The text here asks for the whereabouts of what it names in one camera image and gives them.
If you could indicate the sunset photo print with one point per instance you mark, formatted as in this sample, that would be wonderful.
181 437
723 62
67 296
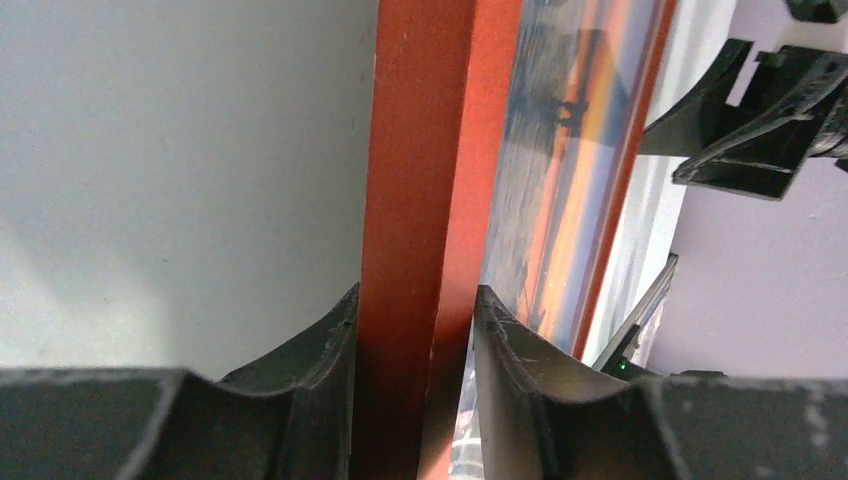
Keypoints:
580 88

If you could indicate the wooden picture frame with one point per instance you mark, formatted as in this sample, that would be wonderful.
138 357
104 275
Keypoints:
440 95

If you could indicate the right aluminium corner post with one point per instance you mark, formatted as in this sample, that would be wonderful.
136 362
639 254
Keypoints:
626 355

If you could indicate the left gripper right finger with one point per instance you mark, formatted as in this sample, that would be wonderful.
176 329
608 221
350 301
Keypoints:
629 430

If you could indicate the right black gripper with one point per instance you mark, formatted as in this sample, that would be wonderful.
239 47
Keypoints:
795 108

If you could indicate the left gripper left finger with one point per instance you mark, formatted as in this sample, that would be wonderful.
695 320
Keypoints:
285 415

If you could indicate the clear acrylic sheet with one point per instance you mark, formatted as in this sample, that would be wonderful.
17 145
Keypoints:
580 87

